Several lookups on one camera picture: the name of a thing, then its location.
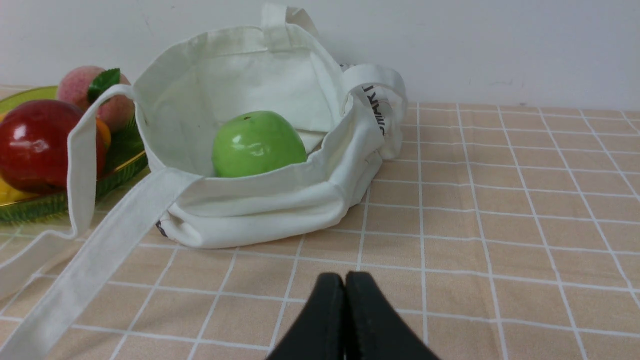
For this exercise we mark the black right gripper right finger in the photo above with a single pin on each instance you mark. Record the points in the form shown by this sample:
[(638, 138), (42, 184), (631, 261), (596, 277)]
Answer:
[(373, 330)]

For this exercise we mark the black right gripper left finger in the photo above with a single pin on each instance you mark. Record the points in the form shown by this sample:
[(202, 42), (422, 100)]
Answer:
[(317, 332)]

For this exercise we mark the green apple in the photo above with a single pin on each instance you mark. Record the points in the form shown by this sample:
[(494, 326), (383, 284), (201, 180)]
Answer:
[(254, 143)]

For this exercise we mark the white cloth bag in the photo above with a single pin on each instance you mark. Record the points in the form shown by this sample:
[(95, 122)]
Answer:
[(348, 118)]

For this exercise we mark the green glass plate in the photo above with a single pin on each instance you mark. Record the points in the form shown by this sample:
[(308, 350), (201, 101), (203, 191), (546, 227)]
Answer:
[(124, 160)]

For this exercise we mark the orange yellow mango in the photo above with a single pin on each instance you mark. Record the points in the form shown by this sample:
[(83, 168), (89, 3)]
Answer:
[(104, 132)]

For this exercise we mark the yellow banana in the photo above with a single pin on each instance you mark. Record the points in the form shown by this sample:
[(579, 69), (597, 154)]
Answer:
[(10, 195)]

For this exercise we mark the pink peach with leaf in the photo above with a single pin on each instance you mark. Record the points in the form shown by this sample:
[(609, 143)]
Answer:
[(116, 113)]

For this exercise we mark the red apple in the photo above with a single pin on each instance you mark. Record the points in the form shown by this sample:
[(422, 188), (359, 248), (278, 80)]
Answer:
[(33, 145)]

